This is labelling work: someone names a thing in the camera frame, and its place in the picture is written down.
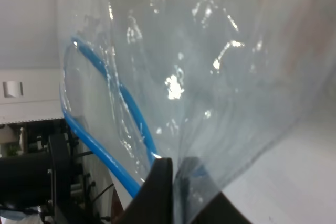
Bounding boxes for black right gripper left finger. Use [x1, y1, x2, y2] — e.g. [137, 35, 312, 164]
[116, 158, 173, 223]

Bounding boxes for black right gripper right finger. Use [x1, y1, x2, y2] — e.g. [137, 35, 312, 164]
[187, 191, 251, 223]

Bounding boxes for clear zip bag blue zipper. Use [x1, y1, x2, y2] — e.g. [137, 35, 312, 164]
[57, 0, 335, 223]

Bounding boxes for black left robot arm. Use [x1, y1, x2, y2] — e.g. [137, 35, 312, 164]
[1, 134, 173, 223]

